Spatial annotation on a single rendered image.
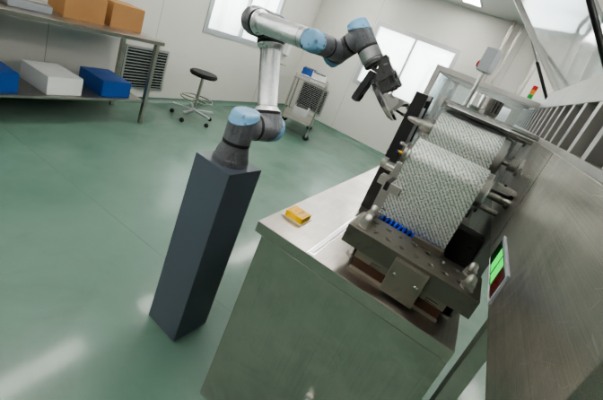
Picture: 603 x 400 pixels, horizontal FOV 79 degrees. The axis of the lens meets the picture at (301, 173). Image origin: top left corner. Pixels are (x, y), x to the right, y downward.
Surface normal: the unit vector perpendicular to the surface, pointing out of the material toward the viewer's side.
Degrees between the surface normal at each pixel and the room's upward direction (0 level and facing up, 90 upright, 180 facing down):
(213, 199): 90
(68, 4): 90
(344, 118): 90
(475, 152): 92
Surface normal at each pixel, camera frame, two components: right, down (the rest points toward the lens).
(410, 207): -0.47, 0.14
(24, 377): 0.36, -0.87
